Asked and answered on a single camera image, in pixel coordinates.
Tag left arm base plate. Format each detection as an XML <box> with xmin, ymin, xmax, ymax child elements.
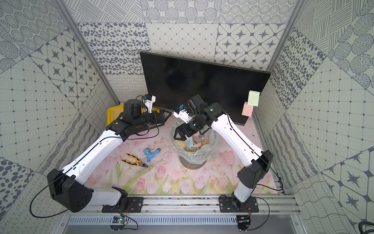
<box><xmin>102</xmin><ymin>197</ymin><xmax>144</xmax><ymax>213</ymax></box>

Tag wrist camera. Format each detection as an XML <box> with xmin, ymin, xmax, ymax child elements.
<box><xmin>144</xmin><ymin>94</ymin><xmax>156</xmax><ymax>114</ymax></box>
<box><xmin>173</xmin><ymin>105</ymin><xmax>193</xmax><ymax>123</ymax></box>

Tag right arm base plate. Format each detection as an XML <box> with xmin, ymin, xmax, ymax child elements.
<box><xmin>218</xmin><ymin>195</ymin><xmax>259</xmax><ymax>213</ymax></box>

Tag aluminium mounting rail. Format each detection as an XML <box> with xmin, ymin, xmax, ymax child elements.
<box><xmin>62</xmin><ymin>194</ymin><xmax>302</xmax><ymax>216</ymax></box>

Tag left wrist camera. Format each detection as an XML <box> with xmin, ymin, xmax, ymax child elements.
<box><xmin>144</xmin><ymin>94</ymin><xmax>156</xmax><ymax>114</ymax></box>

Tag black flat monitor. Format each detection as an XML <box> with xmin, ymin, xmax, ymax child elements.
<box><xmin>140</xmin><ymin>52</ymin><xmax>271</xmax><ymax>125</ymax></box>

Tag green sticky note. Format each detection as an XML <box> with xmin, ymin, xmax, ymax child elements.
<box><xmin>247</xmin><ymin>90</ymin><xmax>261</xmax><ymax>107</ymax></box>

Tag controller board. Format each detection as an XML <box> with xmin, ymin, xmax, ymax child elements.
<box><xmin>110</xmin><ymin>215</ymin><xmax>128</xmax><ymax>231</ymax></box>
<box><xmin>236</xmin><ymin>215</ymin><xmax>251</xmax><ymax>231</ymax></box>

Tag right controller board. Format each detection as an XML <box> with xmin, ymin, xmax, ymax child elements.
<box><xmin>236</xmin><ymin>215</ymin><xmax>251</xmax><ymax>231</ymax></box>

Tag blue plastic tool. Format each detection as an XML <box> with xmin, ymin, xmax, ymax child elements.
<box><xmin>143</xmin><ymin>148</ymin><xmax>161</xmax><ymax>163</ymax></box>

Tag yellow black toolbox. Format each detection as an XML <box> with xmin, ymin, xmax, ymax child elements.
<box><xmin>106</xmin><ymin>104</ymin><xmax>161</xmax><ymax>126</ymax></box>

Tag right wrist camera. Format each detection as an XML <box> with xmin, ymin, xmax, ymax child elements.
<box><xmin>173</xmin><ymin>105</ymin><xmax>193</xmax><ymax>123</ymax></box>

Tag pink sticky note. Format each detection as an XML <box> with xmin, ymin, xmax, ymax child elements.
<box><xmin>242</xmin><ymin>102</ymin><xmax>254</xmax><ymax>117</ymax></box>

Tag left controller board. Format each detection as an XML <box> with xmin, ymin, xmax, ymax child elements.
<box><xmin>110</xmin><ymin>215</ymin><xmax>128</xmax><ymax>231</ymax></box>

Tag floral table mat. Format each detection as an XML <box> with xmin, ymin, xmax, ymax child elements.
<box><xmin>86</xmin><ymin>117</ymin><xmax>244</xmax><ymax>195</ymax></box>

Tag grey bin with plastic liner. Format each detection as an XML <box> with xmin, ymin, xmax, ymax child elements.
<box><xmin>170</xmin><ymin>121</ymin><xmax>218</xmax><ymax>169</ymax></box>

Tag yellow black pliers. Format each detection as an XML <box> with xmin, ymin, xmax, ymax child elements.
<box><xmin>121</xmin><ymin>154</ymin><xmax>148</xmax><ymax>168</ymax></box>

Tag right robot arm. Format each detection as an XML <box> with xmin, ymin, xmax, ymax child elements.
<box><xmin>173</xmin><ymin>95</ymin><xmax>273</xmax><ymax>210</ymax></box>

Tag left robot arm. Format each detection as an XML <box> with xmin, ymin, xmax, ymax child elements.
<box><xmin>47</xmin><ymin>94</ymin><xmax>166</xmax><ymax>213</ymax></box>

